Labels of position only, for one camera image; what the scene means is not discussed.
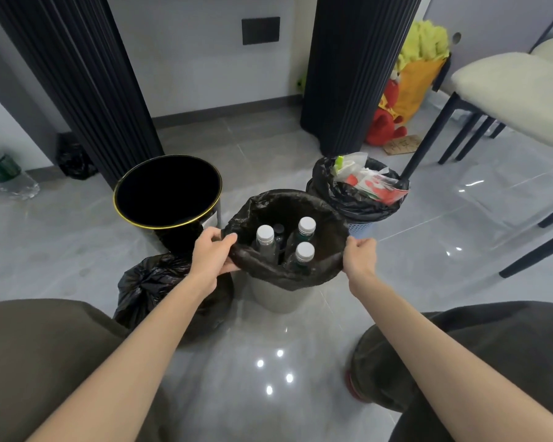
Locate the person's right hand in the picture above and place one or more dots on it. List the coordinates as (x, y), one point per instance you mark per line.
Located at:
(360, 260)

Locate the person's left hand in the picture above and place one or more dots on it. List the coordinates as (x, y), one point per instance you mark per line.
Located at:
(209, 260)

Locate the blue mesh plastic bin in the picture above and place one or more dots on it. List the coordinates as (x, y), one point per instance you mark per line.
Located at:
(361, 230)

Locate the black bin with gold rim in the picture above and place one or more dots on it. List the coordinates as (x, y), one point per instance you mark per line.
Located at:
(175, 234)

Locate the black garbage bag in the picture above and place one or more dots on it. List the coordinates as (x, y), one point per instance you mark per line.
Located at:
(281, 276)
(345, 204)
(143, 290)

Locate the beige plastic bin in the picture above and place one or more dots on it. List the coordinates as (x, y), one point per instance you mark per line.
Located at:
(276, 299)

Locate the person's right forearm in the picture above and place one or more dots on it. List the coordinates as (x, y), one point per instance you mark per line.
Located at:
(451, 363)

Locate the person's left forearm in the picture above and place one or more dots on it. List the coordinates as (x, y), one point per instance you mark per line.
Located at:
(120, 372)

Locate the person's right pink shoe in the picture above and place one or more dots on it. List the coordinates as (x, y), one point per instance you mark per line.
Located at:
(355, 386)

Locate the person's left leg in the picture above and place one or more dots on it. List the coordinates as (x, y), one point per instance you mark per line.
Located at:
(37, 363)

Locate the white capped clear bottle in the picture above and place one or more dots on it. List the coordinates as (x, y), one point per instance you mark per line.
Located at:
(305, 251)
(265, 234)
(306, 224)

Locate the red white snack wrapper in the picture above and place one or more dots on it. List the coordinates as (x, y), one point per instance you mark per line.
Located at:
(378, 187)

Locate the dark capped small bottle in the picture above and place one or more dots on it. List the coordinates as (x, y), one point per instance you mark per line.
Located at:
(279, 230)

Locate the white green plastic packaging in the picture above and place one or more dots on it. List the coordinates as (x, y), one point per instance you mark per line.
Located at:
(348, 163)

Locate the red plush toy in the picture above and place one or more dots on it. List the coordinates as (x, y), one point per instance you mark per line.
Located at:
(382, 128)

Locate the small crumpled black bag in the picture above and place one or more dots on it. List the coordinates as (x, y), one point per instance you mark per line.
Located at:
(76, 158)

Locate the yellow plush toy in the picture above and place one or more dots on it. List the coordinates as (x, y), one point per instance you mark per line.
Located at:
(414, 87)

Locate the large clear water bottle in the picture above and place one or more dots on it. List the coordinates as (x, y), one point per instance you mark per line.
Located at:
(4, 174)

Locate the black wall outlet panel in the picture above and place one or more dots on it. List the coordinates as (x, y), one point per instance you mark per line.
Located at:
(260, 30)

